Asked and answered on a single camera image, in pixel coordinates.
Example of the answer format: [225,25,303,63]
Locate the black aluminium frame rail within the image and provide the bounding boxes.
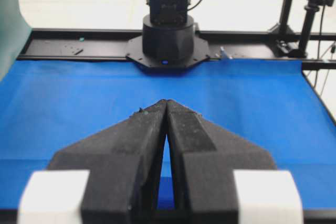
[18,29,335,70]

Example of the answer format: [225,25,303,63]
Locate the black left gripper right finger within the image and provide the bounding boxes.
[166,100,277,223]

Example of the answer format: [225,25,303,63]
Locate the black camera stand post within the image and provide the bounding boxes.
[268,0,294,37]

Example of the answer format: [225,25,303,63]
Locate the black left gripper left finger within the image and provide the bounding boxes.
[47,100,166,223]

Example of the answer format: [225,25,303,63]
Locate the green backdrop sheet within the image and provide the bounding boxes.
[1,0,32,79]

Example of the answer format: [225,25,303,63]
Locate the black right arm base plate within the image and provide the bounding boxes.
[125,36,210,69]

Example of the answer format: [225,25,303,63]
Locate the black tripod with camera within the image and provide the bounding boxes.
[275,0,336,58]

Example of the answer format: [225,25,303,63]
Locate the blue table cloth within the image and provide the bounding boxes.
[1,59,335,209]

